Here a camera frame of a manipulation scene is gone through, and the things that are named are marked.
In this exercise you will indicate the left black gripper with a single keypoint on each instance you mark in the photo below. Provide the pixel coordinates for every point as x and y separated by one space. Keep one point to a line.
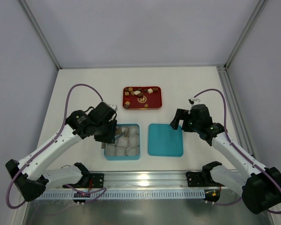
110 131

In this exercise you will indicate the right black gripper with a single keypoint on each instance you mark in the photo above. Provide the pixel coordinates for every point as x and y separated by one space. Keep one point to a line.
181 115

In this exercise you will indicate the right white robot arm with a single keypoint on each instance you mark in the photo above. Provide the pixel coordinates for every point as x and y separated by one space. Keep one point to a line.
258 186

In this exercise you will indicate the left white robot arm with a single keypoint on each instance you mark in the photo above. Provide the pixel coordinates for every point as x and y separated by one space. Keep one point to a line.
31 175

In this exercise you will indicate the cream white chocolate cube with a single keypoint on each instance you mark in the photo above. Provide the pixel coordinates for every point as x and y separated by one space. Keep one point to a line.
150 90

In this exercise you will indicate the teal box with paper cups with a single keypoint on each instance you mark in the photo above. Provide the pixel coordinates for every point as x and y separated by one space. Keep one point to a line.
127 148

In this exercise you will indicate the teal box lid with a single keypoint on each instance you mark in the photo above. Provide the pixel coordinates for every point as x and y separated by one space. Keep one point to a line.
163 141

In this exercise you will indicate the red rectangular tray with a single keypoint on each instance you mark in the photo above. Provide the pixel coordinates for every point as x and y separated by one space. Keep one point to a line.
137 102

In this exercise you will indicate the white slotted cable duct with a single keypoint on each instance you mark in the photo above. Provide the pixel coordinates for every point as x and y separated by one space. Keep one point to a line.
126 195

